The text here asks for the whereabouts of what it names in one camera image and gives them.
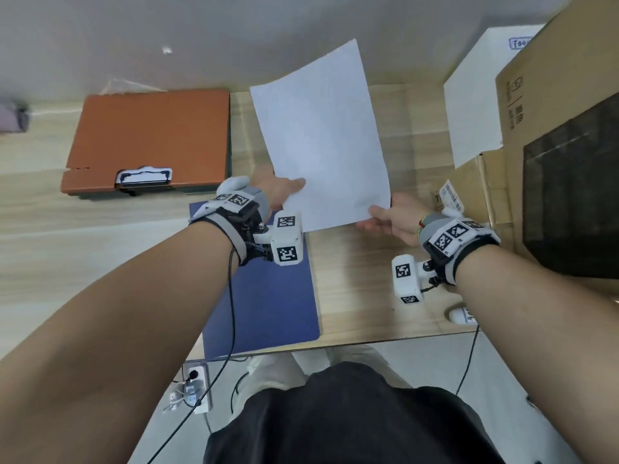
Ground person's right hand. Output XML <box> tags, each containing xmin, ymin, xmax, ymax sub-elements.
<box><xmin>355</xmin><ymin>191</ymin><xmax>433</xmax><ymax>247</ymax></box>

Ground person's left hand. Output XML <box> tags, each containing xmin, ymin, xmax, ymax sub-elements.
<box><xmin>251</xmin><ymin>166</ymin><xmax>307</xmax><ymax>212</ymax></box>

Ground white paper sheet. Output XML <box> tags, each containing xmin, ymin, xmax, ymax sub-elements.
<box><xmin>249</xmin><ymin>39</ymin><xmax>391</xmax><ymax>233</ymax></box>

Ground person's left forearm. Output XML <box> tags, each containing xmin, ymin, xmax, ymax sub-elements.
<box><xmin>0</xmin><ymin>221</ymin><xmax>239</xmax><ymax>464</ymax></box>

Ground person's right forearm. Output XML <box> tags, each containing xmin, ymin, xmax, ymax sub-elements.
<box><xmin>455</xmin><ymin>243</ymin><xmax>619</xmax><ymax>464</ymax></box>

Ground white box shipping label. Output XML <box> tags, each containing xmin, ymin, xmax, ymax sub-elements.
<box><xmin>437</xmin><ymin>179</ymin><xmax>465</xmax><ymax>214</ymax></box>

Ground small cardboard box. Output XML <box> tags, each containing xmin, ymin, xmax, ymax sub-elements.
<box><xmin>433</xmin><ymin>149</ymin><xmax>514</xmax><ymax>227</ymax></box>

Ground blue desk mat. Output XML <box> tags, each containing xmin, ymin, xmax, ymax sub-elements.
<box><xmin>189</xmin><ymin>200</ymin><xmax>321</xmax><ymax>361</ymax></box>

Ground small white device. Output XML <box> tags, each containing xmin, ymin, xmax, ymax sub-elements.
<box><xmin>448</xmin><ymin>306</ymin><xmax>479</xmax><ymax>326</ymax></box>

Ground silver clipboard clip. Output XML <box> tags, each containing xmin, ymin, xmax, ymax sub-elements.
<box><xmin>114</xmin><ymin>166</ymin><xmax>174</xmax><ymax>191</ymax></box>

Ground white board sheet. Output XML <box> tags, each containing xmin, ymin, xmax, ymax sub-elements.
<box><xmin>443</xmin><ymin>24</ymin><xmax>546</xmax><ymax>169</ymax></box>

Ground orange clipboard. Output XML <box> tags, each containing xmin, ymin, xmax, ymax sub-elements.
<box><xmin>60</xmin><ymin>89</ymin><xmax>231</xmax><ymax>197</ymax></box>

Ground clear plastic sleeve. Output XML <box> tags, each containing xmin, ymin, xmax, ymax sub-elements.
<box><xmin>99</xmin><ymin>78</ymin><xmax>168</xmax><ymax>96</ymax></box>

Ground person's beige trousers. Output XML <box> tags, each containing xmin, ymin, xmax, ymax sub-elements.
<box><xmin>230</xmin><ymin>344</ymin><xmax>414</xmax><ymax>423</ymax></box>

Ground black mesh panel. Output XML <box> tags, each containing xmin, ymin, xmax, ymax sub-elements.
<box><xmin>522</xmin><ymin>92</ymin><xmax>619</xmax><ymax>280</ymax></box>

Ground person's black shirt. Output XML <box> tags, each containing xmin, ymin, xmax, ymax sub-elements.
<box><xmin>203</xmin><ymin>361</ymin><xmax>506</xmax><ymax>464</ymax></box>

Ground large cardboard box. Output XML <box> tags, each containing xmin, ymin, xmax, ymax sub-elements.
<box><xmin>494</xmin><ymin>0</ymin><xmax>619</xmax><ymax>305</ymax></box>

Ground white power strip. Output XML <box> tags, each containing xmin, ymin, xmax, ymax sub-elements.
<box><xmin>162</xmin><ymin>362</ymin><xmax>214</xmax><ymax>415</ymax></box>

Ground grey purple cloth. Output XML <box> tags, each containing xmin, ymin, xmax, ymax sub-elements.
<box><xmin>0</xmin><ymin>99</ymin><xmax>31</xmax><ymax>135</ymax></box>

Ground grey left wrist strap mount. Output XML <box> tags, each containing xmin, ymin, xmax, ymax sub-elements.
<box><xmin>189</xmin><ymin>176</ymin><xmax>271</xmax><ymax>266</ymax></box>

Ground grey wrist strap mount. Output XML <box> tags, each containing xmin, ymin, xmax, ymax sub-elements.
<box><xmin>418</xmin><ymin>208</ymin><xmax>502</xmax><ymax>286</ymax></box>
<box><xmin>189</xmin><ymin>176</ymin><xmax>271</xmax><ymax>266</ymax></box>

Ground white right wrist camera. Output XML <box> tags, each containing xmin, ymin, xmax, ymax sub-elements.
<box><xmin>391</xmin><ymin>254</ymin><xmax>434</xmax><ymax>305</ymax></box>

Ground grey right wrist strap mount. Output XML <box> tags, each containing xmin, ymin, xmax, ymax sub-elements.
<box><xmin>418</xmin><ymin>208</ymin><xmax>502</xmax><ymax>286</ymax></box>

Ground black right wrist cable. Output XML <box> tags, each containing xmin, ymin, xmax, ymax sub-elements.
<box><xmin>419</xmin><ymin>273</ymin><xmax>481</xmax><ymax>397</ymax></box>

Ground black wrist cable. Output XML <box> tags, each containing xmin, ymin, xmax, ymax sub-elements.
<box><xmin>146</xmin><ymin>244</ymin><xmax>271</xmax><ymax>464</ymax></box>
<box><xmin>419</xmin><ymin>273</ymin><xmax>481</xmax><ymax>397</ymax></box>

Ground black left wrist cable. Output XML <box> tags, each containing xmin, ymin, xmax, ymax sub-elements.
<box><xmin>146</xmin><ymin>244</ymin><xmax>271</xmax><ymax>464</ymax></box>

